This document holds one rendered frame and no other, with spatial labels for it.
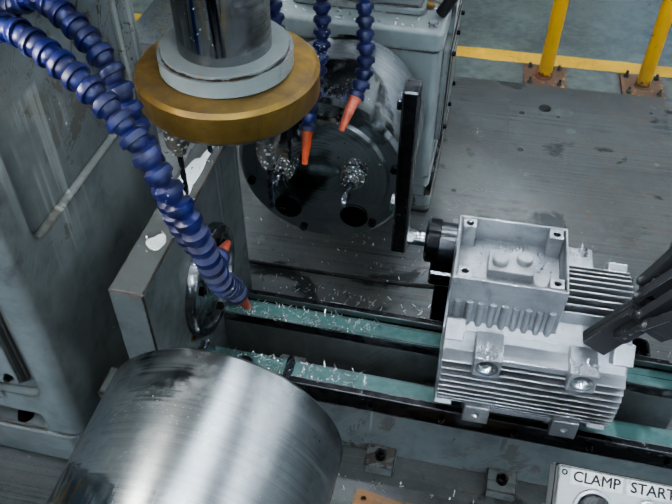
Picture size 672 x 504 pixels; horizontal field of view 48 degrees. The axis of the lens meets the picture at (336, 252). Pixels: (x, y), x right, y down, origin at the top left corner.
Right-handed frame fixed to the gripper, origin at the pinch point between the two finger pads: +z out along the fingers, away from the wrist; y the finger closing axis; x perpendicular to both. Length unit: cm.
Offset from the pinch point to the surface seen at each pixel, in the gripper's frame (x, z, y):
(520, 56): 53, 98, -251
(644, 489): 4.1, 1.6, 15.9
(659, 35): 84, 51, -235
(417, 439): -2.9, 32.1, 1.2
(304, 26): -41, 21, -49
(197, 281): -38.0, 27.8, -0.9
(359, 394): -13.5, 29.5, 1.2
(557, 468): -2.5, 5.8, 15.3
